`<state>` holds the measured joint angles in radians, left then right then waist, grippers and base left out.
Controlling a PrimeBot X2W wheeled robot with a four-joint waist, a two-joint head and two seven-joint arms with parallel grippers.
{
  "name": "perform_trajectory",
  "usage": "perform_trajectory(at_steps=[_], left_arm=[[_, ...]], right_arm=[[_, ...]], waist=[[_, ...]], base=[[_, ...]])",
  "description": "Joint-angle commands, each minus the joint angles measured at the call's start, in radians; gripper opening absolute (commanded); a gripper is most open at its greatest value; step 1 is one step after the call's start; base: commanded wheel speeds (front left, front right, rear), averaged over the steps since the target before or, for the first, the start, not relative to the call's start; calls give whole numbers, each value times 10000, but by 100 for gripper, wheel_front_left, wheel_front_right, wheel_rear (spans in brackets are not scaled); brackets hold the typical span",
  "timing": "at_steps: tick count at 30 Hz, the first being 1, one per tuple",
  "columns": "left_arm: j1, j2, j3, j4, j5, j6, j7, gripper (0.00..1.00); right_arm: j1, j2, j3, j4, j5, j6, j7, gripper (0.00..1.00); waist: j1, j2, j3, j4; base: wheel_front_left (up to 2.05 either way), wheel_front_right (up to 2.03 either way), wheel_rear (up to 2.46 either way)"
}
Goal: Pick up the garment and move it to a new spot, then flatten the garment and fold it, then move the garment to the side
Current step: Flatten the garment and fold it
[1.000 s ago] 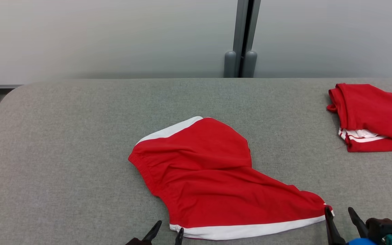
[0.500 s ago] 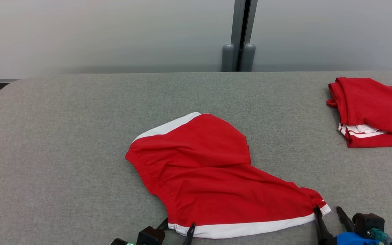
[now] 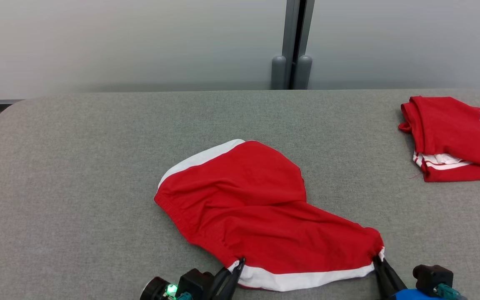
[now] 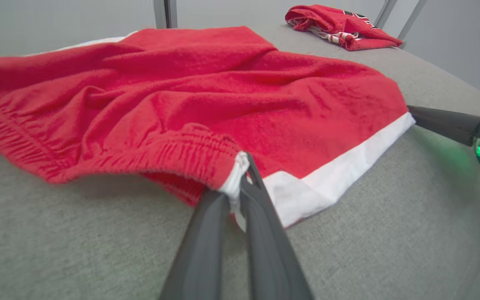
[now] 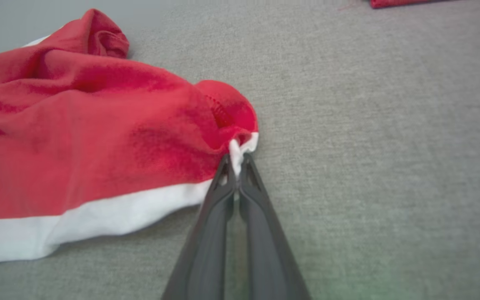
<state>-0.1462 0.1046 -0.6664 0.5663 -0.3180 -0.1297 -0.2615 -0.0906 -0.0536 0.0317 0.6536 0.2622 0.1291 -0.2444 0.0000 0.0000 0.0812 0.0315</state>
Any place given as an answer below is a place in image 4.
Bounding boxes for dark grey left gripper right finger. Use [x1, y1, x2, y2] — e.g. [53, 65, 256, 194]
[239, 153, 314, 300]

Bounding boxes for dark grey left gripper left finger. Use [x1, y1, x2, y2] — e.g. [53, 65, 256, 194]
[160, 190, 231, 300]

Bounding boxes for red shorts with white panels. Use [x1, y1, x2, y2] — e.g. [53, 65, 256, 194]
[0, 26, 416, 232]

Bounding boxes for red white garment with lettering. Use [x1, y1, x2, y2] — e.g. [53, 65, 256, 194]
[285, 4, 404, 52]

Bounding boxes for grey metal frame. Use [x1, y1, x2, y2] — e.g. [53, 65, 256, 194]
[373, 0, 429, 44]

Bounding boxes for grey wall post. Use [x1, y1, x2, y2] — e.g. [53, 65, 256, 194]
[153, 0, 178, 29]

